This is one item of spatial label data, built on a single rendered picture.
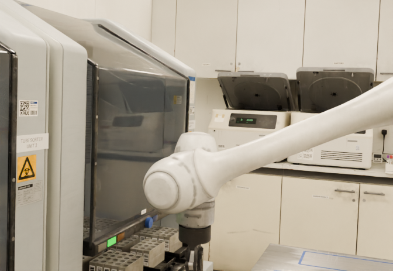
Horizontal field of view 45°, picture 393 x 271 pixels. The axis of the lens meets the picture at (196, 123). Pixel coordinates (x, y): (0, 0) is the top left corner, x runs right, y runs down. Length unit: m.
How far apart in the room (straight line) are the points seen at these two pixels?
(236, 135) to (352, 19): 1.17
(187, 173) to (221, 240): 2.71
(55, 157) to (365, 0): 2.95
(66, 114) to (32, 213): 0.22
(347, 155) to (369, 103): 2.33
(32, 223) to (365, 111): 0.69
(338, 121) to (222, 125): 2.50
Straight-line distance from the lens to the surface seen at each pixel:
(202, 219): 1.07
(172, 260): 1.53
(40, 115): 0.97
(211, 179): 0.90
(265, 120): 3.41
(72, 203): 1.09
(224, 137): 3.45
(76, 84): 1.06
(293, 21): 3.68
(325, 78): 3.54
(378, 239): 3.41
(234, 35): 3.76
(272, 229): 3.47
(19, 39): 0.93
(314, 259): 1.67
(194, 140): 1.04
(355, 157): 3.33
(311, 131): 0.97
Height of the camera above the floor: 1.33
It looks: 3 degrees down
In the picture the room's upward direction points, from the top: 2 degrees clockwise
